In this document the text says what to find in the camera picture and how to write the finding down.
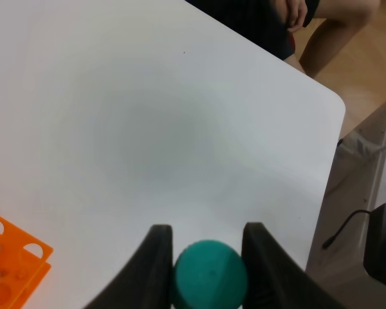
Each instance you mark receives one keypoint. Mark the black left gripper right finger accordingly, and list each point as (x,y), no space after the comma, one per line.
(274,279)

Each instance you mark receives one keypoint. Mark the test tube with green cap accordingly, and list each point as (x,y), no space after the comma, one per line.
(209,274)

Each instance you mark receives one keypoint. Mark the black device with cable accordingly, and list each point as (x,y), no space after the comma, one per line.
(374,259)

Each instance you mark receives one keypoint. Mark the orange test tube rack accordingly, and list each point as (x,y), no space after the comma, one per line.
(23,265)

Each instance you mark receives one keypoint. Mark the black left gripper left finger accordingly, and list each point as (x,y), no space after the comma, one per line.
(145,280)

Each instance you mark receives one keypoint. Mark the seated person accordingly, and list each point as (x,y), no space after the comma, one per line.
(272,24)

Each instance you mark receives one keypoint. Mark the light wooden furniture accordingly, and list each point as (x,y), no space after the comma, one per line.
(350,195)

